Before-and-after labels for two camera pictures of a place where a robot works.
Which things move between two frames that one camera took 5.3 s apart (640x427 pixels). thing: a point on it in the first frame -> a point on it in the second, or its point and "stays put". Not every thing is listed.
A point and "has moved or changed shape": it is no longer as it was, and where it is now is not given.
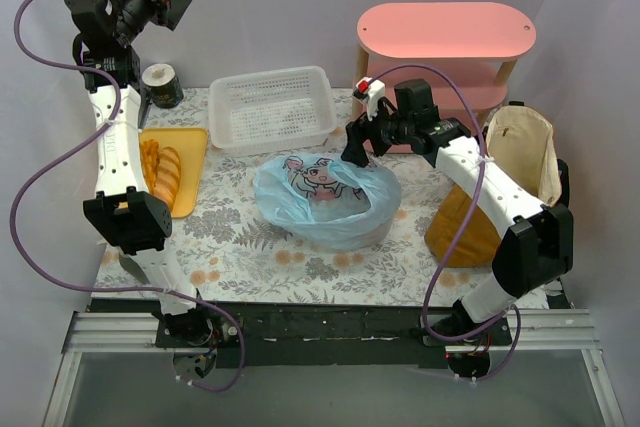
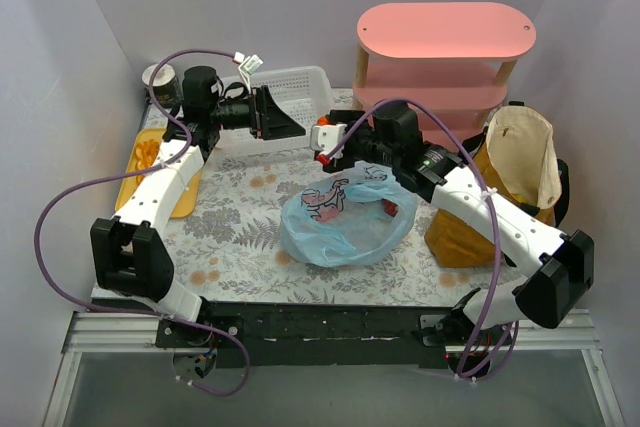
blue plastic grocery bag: (326, 204) has moved or changed shape
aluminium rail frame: (124, 332) stays put
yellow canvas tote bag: (521, 146) stays put
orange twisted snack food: (150, 150) stays put
